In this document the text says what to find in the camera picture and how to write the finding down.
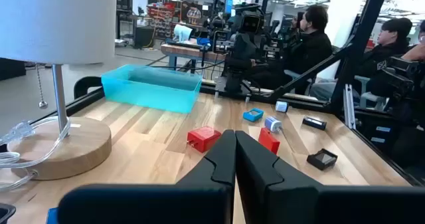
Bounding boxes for red parts bin shelf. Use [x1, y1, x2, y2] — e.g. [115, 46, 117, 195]
[145, 0, 182, 41]

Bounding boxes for black arched handle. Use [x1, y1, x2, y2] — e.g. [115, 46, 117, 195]
[73, 76, 103, 100]

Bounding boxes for teal translucent plastic bin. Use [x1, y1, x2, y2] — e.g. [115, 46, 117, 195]
[101, 63, 203, 114]

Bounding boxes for white and blue wall charger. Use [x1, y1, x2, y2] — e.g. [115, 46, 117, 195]
[264, 116, 284, 134]

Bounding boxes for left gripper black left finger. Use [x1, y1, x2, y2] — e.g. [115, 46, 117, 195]
[56, 129, 237, 224]

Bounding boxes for white shade wooden base lamp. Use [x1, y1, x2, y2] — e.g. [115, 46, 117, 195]
[0, 0, 118, 181]

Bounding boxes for wooden workbench blue legs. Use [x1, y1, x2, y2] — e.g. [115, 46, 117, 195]
[160, 43, 230, 74]

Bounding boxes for black aluminium rig frame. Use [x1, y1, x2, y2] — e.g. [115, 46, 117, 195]
[42, 0, 425, 187]

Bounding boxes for red wall charger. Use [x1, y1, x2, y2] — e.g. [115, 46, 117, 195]
[186, 126, 222, 154]

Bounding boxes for white cube wall charger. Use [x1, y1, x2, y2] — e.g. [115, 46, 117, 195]
[275, 100, 289, 114]

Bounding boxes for red rectangular plastic case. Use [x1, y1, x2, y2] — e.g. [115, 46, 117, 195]
[258, 127, 282, 156]

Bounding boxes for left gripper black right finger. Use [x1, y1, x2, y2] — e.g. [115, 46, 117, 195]
[235, 130, 425, 224]

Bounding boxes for person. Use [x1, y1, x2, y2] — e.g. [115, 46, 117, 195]
[400, 19, 425, 64]
[358, 17, 414, 98]
[287, 11, 306, 39]
[255, 4, 333, 95]

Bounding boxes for light blue chair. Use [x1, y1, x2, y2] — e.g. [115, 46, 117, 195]
[353, 74, 388, 110]

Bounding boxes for silver aluminium bracket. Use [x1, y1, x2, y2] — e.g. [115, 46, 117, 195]
[343, 83, 357, 130]

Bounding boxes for blue rectangular plastic case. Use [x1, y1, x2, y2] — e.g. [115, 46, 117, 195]
[242, 108, 265, 123]

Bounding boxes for black rectangular plastic case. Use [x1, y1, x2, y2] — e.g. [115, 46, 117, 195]
[301, 116, 328, 131]
[305, 148, 339, 171]

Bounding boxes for black floor cabinet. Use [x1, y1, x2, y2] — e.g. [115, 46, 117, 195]
[134, 26, 155, 49]

